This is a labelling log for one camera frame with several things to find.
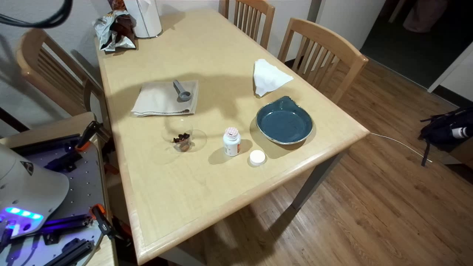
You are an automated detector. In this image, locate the black clamp bar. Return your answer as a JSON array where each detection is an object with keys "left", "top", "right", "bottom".
[
  {"left": 12, "top": 133, "right": 83, "bottom": 173},
  {"left": 42, "top": 237, "right": 98, "bottom": 266}
]

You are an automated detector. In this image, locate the white paper napkin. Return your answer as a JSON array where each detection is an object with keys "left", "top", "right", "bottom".
[{"left": 252, "top": 58, "right": 296, "bottom": 99}]

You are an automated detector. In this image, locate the crumpled foil snack bag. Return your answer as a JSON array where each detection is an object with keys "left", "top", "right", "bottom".
[{"left": 94, "top": 0, "right": 138, "bottom": 53}]

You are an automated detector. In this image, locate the small brown pinecone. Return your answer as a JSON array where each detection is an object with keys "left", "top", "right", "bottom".
[{"left": 169, "top": 129, "right": 208, "bottom": 154}]

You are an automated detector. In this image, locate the grey folded towel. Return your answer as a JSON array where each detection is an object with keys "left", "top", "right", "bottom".
[{"left": 131, "top": 80, "right": 200, "bottom": 118}]

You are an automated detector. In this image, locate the pinkish cloth bundle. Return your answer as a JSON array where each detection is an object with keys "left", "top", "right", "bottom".
[{"left": 404, "top": 0, "right": 450, "bottom": 34}]

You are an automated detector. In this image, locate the light blue measuring spoon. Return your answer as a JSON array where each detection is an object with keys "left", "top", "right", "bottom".
[{"left": 172, "top": 79, "right": 194, "bottom": 104}]

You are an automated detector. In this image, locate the black backpack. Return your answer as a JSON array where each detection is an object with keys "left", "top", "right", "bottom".
[{"left": 419, "top": 104, "right": 473, "bottom": 167}]

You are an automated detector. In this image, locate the light wooden dining chair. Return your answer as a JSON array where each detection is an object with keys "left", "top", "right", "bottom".
[
  {"left": 277, "top": 16, "right": 370, "bottom": 105},
  {"left": 219, "top": 0, "right": 277, "bottom": 50},
  {"left": 14, "top": 24, "right": 109, "bottom": 123}
]

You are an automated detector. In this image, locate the white pill bottle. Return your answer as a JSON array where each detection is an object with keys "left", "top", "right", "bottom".
[{"left": 222, "top": 126, "right": 243, "bottom": 158}]

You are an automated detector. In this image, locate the white floor cable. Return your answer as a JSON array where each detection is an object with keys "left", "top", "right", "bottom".
[{"left": 369, "top": 132, "right": 435, "bottom": 166}]

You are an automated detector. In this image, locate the white bottle cap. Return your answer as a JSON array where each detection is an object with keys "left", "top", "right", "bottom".
[{"left": 247, "top": 148, "right": 268, "bottom": 167}]

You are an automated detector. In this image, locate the blue ceramic plate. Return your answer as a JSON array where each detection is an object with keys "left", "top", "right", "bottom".
[{"left": 255, "top": 95, "right": 315, "bottom": 148}]

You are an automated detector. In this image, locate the grey metal mounting plate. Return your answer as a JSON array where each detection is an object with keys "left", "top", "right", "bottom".
[{"left": 20, "top": 142, "right": 109, "bottom": 266}]

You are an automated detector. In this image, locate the black orange clamp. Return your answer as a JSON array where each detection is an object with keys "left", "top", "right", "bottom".
[
  {"left": 76, "top": 120, "right": 109, "bottom": 155},
  {"left": 88, "top": 203, "right": 125, "bottom": 246}
]

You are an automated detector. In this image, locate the grey metal table leg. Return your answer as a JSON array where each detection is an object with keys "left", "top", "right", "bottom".
[{"left": 268, "top": 149, "right": 346, "bottom": 243}]

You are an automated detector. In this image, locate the wooden robot cart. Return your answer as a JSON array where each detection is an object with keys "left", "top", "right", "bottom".
[{"left": 0, "top": 110, "right": 120, "bottom": 266}]

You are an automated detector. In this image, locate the white cylindrical container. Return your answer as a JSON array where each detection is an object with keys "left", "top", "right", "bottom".
[{"left": 123, "top": 0, "right": 165, "bottom": 39}]

